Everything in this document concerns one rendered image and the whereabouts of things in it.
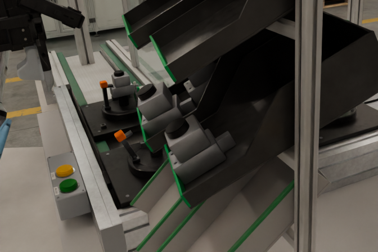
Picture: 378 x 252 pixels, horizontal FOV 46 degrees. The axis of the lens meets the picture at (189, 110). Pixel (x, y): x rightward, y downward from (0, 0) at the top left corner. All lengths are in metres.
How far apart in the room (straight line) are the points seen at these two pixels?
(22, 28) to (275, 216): 0.52
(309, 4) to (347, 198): 0.73
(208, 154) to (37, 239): 0.64
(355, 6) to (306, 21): 1.57
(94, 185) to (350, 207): 0.59
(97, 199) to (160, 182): 0.20
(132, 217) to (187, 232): 0.22
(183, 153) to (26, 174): 0.88
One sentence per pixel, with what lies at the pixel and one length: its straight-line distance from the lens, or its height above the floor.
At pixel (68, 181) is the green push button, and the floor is 0.97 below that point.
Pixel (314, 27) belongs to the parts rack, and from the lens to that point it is 0.46.
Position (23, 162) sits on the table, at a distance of 1.44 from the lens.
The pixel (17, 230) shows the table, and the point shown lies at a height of 0.86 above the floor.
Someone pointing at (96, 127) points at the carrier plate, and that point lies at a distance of 1.28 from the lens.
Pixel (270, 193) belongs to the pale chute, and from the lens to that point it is 0.65.
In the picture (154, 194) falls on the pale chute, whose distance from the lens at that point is 0.85.
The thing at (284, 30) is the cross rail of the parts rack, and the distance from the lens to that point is 0.49.
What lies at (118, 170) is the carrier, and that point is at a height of 0.97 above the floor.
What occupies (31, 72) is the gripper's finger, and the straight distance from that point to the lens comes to 0.86.
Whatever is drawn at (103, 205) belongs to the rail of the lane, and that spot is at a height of 0.95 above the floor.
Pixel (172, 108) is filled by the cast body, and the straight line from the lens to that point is 0.66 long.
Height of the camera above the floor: 1.51
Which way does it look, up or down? 25 degrees down
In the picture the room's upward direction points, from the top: 6 degrees counter-clockwise
